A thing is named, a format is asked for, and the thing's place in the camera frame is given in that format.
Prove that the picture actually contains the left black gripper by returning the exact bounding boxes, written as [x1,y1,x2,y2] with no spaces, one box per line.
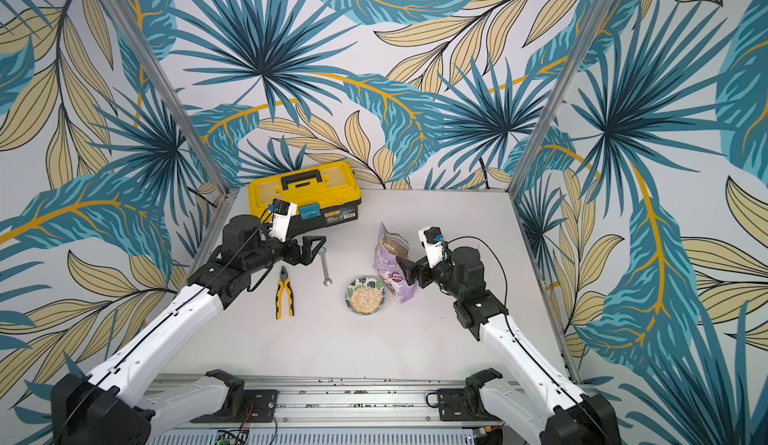
[244,224,326,272]

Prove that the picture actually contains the purple oats bag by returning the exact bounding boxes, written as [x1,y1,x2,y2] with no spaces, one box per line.
[374,223,416,304]

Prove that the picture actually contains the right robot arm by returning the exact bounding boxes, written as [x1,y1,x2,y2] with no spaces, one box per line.
[397,242,622,444]

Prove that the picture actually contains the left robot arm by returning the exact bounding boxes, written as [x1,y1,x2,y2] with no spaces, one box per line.
[51,214,326,444]

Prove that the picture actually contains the green leaf pattern bowl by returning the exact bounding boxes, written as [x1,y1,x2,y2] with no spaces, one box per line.
[344,276,386,316]

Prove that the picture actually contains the silver open-end wrench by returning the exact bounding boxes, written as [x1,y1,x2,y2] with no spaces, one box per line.
[319,247,333,287]

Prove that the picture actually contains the yellow black pliers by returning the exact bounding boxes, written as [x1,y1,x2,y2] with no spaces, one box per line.
[275,266,295,320]

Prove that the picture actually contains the yellow black toolbox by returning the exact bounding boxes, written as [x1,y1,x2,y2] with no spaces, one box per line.
[247,161,362,238]

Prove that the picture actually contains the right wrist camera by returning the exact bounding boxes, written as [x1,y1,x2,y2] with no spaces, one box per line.
[418,227,447,269]

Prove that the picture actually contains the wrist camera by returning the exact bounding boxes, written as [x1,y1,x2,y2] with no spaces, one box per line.
[418,227,447,269]
[269,199,298,242]

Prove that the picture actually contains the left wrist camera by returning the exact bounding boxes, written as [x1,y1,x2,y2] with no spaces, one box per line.
[269,199,298,242]

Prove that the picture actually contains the aluminium mounting rail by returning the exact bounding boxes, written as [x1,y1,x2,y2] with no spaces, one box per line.
[148,386,441,426]

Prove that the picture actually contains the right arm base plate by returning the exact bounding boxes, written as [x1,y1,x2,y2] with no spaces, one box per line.
[436,387,502,422]

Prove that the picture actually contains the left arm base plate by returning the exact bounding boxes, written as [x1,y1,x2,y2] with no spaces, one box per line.
[192,389,279,424]

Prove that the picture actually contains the left aluminium frame post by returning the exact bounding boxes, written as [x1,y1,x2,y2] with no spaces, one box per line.
[77,0,235,197]

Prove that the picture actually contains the aluminium frame post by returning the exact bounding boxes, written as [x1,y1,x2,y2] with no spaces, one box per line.
[508,0,613,202]
[77,0,235,197]

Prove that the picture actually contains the right aluminium frame post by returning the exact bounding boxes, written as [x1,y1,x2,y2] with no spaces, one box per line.
[508,0,613,202]

